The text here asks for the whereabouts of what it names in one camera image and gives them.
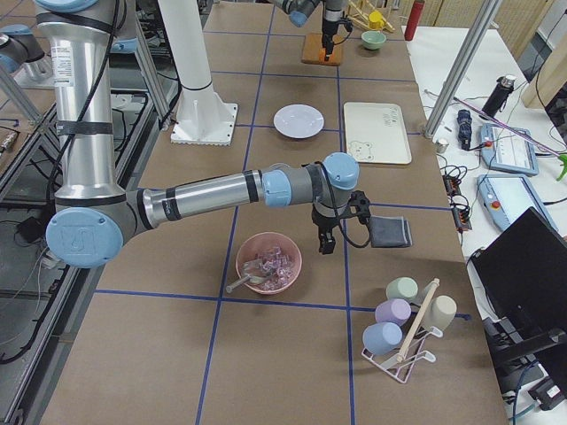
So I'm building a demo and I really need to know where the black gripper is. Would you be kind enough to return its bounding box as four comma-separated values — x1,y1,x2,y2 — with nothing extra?
311,205,350,254
322,17,340,62

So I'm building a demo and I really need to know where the white round plate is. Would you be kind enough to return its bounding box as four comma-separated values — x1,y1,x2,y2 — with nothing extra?
273,104,324,139

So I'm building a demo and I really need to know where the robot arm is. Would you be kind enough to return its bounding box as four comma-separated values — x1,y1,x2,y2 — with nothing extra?
269,0,353,63
36,1,366,268

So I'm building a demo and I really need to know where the brown wooden tray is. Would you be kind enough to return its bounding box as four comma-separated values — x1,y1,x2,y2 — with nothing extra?
301,33,343,66

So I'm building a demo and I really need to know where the cream bear tray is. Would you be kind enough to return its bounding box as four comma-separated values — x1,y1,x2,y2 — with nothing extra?
343,102,412,165

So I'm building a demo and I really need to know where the wooden cup rack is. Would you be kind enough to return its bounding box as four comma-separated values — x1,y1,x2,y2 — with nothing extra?
346,0,395,34

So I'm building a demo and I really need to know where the pink bowl with ice cubes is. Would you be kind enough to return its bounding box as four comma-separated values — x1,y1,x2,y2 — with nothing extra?
236,232,302,295

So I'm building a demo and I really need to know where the green ceramic bowl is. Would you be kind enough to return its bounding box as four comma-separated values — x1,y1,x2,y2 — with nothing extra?
361,30,387,50

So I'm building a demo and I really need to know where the yellow cup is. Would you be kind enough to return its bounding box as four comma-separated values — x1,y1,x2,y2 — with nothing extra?
368,11,386,30

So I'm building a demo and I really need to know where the folded grey cloth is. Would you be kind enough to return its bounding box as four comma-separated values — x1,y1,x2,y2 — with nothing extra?
369,216,413,248

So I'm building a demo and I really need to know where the metal scoop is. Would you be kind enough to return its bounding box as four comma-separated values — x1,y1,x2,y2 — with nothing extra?
225,259,271,293

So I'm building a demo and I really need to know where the green pastel cup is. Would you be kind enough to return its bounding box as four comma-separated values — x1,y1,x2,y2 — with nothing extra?
385,276,419,303

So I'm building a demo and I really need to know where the red bottle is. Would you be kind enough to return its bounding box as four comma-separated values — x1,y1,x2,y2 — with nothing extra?
404,0,425,42

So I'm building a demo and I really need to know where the purple pastel cup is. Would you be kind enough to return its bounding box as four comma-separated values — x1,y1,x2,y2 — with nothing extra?
375,298,411,327

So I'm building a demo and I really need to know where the blue pastel cup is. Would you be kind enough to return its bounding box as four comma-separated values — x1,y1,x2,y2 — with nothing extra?
362,322,403,355

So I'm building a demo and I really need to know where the beige pastel cup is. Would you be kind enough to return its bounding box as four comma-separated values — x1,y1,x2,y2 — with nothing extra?
422,295,457,331

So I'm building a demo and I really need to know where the small metal cylinder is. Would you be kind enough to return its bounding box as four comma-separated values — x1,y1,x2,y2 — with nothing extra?
434,138,449,154

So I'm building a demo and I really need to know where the folded dark blue umbrella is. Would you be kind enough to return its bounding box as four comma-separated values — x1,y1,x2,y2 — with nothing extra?
457,109,472,151

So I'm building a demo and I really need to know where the black water bottle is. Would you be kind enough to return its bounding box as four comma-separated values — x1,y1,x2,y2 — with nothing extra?
482,74,517,117

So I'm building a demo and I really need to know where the near blue teach pendant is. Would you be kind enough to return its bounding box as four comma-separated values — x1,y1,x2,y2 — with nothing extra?
477,174,557,231

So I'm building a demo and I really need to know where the blue teach pendant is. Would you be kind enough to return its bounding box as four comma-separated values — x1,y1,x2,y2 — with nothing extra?
477,174,557,231
480,124,539,176

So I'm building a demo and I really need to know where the black laptop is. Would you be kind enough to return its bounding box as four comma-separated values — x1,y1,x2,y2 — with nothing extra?
470,206,567,351

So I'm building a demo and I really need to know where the far blue teach pendant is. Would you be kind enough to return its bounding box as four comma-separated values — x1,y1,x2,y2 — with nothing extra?
480,124,539,176

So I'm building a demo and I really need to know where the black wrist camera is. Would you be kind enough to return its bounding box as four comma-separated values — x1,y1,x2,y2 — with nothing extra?
347,190,371,226

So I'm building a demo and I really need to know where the aluminium frame post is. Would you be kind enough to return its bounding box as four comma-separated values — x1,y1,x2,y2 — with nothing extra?
423,0,502,139

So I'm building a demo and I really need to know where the white wire cup rack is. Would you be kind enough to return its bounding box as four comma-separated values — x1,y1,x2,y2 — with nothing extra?
361,278,443,383

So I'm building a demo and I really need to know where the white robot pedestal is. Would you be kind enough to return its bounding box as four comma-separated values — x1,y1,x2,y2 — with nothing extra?
159,0,238,146

